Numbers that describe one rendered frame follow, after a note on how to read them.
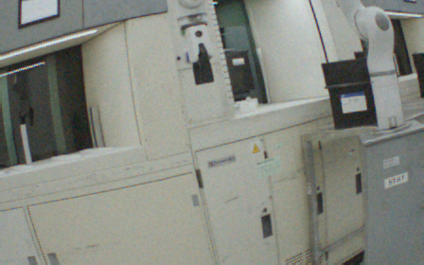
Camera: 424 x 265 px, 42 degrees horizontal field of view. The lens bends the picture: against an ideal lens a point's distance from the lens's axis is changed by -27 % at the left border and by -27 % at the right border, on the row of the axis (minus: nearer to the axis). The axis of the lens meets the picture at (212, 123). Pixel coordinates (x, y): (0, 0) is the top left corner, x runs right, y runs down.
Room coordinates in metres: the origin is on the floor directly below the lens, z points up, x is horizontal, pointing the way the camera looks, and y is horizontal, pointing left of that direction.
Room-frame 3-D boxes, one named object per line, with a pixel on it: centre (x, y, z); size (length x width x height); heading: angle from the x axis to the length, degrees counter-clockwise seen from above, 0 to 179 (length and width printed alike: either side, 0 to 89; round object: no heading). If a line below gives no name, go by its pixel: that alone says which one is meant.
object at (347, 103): (2.53, -0.64, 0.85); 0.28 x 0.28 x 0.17; 44
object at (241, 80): (3.23, -0.07, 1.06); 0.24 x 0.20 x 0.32; 126
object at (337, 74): (2.53, -0.64, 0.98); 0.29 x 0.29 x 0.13; 44
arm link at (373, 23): (1.97, -0.60, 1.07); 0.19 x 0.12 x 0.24; 10
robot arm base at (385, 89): (2.00, -0.59, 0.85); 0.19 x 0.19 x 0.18
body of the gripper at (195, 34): (1.89, 0.00, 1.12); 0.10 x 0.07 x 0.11; 11
